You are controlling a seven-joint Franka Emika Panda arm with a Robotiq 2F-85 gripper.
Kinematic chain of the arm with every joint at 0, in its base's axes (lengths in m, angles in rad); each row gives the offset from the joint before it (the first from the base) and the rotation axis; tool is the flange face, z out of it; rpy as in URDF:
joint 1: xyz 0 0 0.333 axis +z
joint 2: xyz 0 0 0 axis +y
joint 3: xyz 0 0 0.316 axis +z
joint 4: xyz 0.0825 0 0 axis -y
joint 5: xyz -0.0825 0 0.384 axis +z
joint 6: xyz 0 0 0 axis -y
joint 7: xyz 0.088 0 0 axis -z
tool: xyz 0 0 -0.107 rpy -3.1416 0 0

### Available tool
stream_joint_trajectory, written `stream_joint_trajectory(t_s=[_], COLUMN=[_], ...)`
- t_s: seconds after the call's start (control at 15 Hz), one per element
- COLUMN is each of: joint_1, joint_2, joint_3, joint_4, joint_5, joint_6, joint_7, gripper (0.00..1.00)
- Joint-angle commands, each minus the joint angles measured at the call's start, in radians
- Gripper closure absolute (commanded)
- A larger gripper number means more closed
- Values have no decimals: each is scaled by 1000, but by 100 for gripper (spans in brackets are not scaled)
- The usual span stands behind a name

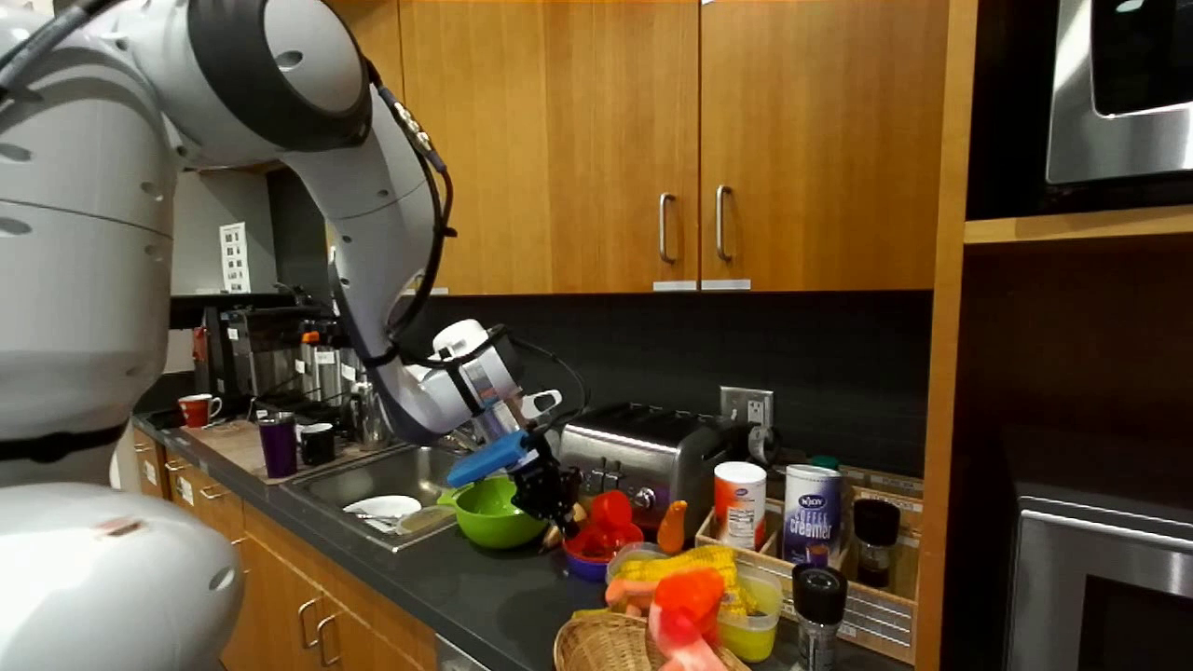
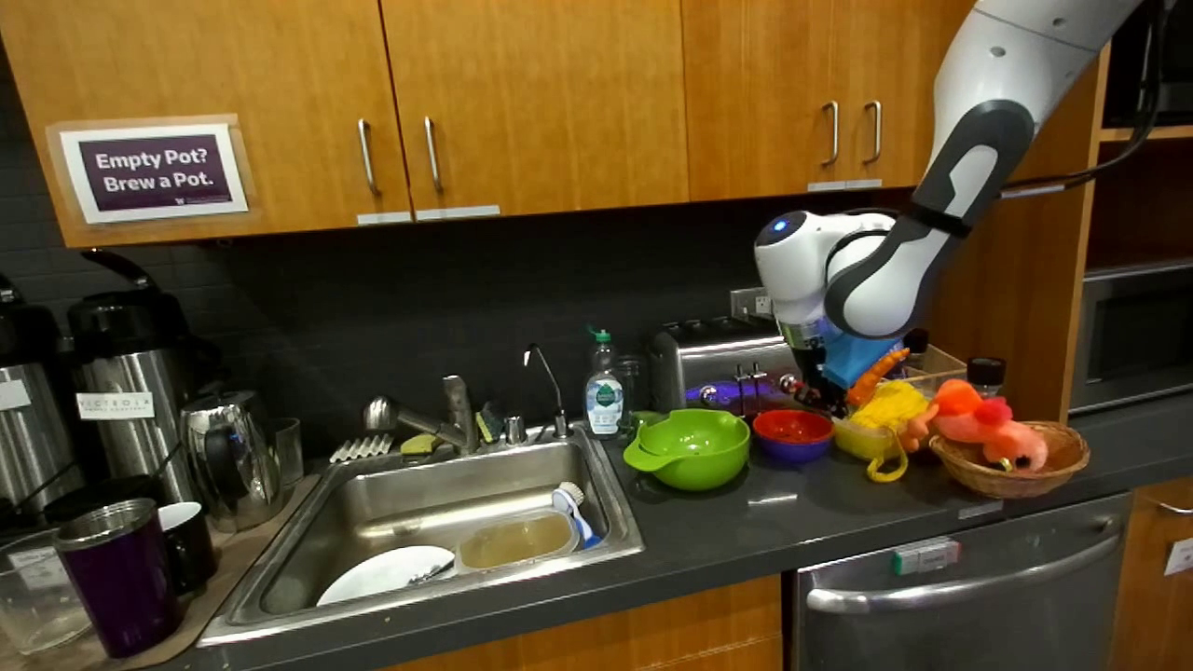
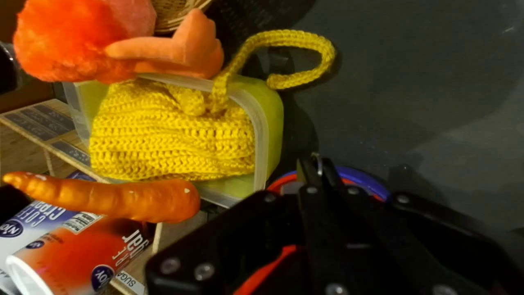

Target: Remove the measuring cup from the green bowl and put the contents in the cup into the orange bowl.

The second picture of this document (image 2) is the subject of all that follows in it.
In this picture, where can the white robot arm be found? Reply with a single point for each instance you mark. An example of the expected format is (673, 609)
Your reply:
(993, 125)

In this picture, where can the blue plastic bowl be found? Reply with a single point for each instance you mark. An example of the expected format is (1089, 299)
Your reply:
(792, 452)

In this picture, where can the tall wooden shelf unit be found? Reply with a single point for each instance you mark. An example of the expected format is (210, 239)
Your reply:
(1044, 310)

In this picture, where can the tan counter mat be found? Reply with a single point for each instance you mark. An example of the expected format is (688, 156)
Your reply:
(255, 545)

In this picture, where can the metal sink faucet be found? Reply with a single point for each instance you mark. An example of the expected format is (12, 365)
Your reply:
(454, 413)

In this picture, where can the wooden base cabinet door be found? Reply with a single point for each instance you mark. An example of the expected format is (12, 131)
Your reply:
(599, 634)

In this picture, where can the clear drinking glass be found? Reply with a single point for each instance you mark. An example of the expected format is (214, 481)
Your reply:
(286, 462)

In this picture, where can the white and blue dish brush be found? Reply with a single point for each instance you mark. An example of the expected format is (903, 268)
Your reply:
(574, 514)

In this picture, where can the narrow wooden base cabinet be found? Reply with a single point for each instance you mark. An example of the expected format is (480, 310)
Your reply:
(1157, 582)

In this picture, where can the built-in steel appliance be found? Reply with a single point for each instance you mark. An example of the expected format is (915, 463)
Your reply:
(1137, 339)

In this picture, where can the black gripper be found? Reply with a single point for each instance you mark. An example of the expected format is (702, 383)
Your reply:
(815, 368)

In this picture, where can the purple steel tumbler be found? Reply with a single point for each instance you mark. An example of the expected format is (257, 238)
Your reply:
(118, 580)

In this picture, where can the red plastic bowl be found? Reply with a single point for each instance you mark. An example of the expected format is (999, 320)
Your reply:
(792, 428)

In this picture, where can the shiny metal kettle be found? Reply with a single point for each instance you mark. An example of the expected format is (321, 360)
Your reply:
(225, 452)

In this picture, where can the stainless steel sink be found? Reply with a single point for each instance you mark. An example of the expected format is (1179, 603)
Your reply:
(412, 498)

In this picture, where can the white tape label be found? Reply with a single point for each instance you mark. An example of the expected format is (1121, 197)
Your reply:
(775, 501)

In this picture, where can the clear dish soap bottle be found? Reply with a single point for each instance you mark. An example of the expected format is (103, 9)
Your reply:
(604, 397)

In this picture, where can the pink plush toy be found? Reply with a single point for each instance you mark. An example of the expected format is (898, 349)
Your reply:
(1014, 447)

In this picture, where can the stainless steel dishwasher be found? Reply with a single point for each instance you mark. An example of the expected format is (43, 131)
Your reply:
(970, 598)

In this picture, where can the steel microwave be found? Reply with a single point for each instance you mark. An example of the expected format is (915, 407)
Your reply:
(1162, 61)

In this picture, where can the black lidded jar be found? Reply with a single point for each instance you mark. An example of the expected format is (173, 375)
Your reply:
(985, 375)

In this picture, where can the thin gooseneck water spout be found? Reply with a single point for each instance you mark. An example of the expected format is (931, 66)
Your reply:
(545, 368)

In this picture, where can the wall power outlet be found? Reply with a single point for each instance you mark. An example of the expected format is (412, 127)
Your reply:
(746, 305)

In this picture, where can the green plastic bowl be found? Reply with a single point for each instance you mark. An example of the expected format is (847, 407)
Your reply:
(690, 449)

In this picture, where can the black mug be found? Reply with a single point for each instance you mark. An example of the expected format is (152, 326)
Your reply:
(189, 545)

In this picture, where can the orange plush toy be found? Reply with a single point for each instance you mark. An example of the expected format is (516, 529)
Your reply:
(956, 403)

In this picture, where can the purple brew a pot sign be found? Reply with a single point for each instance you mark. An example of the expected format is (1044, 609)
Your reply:
(154, 175)

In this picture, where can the wooden condiment tray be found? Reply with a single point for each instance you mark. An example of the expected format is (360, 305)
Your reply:
(937, 368)

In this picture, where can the clear plastic container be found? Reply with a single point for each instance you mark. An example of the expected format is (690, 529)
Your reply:
(38, 598)

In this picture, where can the orange carrot toy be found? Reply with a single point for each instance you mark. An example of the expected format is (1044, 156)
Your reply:
(877, 375)

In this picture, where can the wicker basket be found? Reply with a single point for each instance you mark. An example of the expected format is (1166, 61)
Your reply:
(1007, 474)

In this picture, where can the white plate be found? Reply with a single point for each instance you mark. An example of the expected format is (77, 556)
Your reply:
(378, 577)

